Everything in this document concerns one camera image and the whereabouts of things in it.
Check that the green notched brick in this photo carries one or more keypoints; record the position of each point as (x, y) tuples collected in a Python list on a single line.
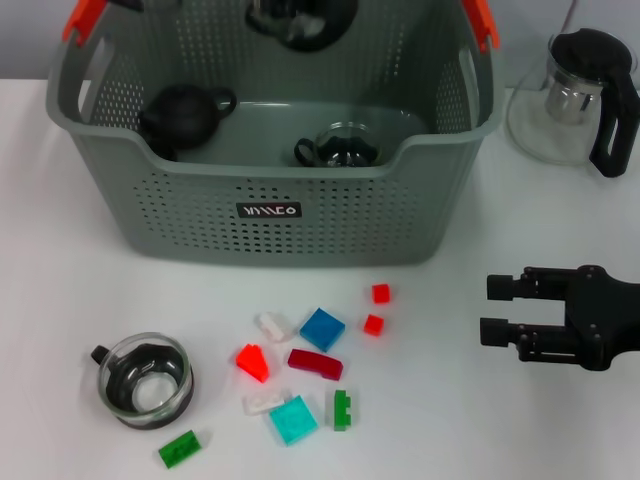
[(342, 411)]

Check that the white flat plate brick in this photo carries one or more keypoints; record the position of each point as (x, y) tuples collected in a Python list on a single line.
[(262, 402)]

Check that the black ceramic teapot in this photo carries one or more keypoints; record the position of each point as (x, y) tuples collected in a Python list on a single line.
[(182, 115)]

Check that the dark red curved brick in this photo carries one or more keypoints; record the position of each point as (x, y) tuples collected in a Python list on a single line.
[(315, 364)]

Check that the glass pitcher with black lid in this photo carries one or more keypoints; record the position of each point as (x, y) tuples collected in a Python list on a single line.
[(590, 55)]

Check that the grey perforated storage bin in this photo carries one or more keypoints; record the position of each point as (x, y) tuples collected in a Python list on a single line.
[(325, 225)]

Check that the white oblong brick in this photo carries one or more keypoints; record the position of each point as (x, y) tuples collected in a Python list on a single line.
[(274, 327)]

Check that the glass teacup with black base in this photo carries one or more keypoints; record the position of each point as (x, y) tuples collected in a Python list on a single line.
[(145, 395), (310, 35), (345, 150)]

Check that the small red cube brick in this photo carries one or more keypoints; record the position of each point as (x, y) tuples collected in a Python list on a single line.
[(380, 293), (374, 325)]

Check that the red sloped brick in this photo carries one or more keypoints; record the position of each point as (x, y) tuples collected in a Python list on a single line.
[(252, 361)]

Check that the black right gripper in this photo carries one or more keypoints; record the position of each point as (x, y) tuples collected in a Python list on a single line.
[(605, 320)]

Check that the blue square brick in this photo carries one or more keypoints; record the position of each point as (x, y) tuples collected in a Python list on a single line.
[(322, 330)]

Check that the green rectangular brick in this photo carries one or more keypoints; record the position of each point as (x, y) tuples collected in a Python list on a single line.
[(180, 449)]

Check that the cyan square brick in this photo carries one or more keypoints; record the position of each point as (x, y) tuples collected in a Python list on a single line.
[(294, 420)]

